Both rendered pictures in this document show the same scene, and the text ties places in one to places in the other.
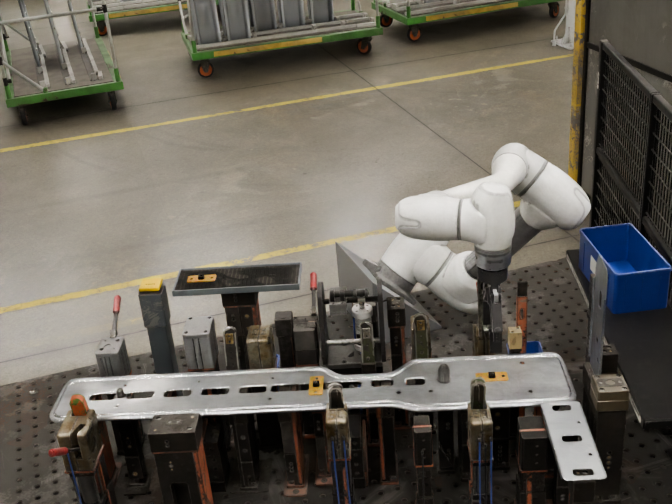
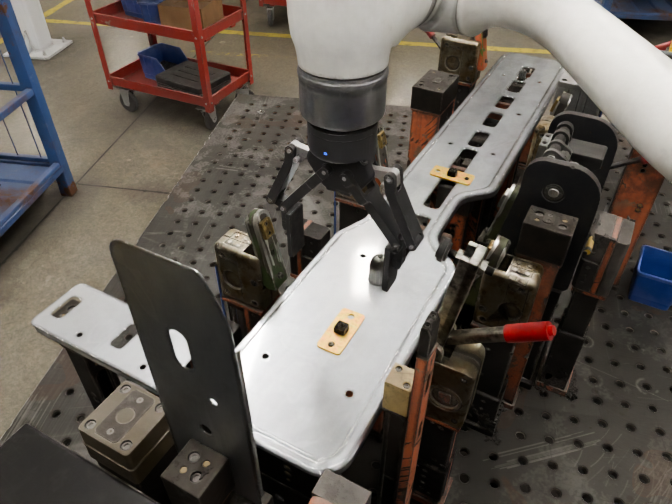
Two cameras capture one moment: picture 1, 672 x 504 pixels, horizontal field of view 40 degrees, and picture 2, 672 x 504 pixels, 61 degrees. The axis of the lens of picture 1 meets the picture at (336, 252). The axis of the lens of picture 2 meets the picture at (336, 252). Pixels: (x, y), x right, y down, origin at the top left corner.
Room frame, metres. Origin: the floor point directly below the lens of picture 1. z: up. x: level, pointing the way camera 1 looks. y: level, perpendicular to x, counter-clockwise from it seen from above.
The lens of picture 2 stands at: (2.22, -0.88, 1.62)
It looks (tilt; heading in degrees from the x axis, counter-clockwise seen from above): 40 degrees down; 115
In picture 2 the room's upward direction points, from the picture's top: straight up
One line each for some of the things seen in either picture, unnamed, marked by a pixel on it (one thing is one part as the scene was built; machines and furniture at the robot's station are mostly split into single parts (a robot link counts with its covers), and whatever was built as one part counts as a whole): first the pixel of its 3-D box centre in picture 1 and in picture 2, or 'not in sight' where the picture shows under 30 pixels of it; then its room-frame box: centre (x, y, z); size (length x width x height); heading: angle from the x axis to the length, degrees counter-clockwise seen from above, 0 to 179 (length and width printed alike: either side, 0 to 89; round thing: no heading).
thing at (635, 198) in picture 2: (247, 345); (634, 195); (2.36, 0.29, 0.92); 0.10 x 0.08 x 0.45; 87
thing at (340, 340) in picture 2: (491, 375); (341, 328); (1.99, -0.38, 1.01); 0.08 x 0.04 x 0.01; 87
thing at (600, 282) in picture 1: (597, 319); (198, 391); (1.96, -0.65, 1.17); 0.12 x 0.01 x 0.34; 177
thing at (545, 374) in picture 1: (308, 389); (451, 171); (2.01, 0.10, 1.00); 1.38 x 0.22 x 0.02; 87
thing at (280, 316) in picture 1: (289, 372); not in sight; (2.23, 0.16, 0.90); 0.05 x 0.05 x 0.40; 87
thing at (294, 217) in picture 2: (495, 340); (295, 230); (1.92, -0.38, 1.16); 0.03 x 0.01 x 0.07; 87
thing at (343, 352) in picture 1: (355, 358); (537, 258); (2.21, -0.03, 0.94); 0.18 x 0.13 x 0.49; 87
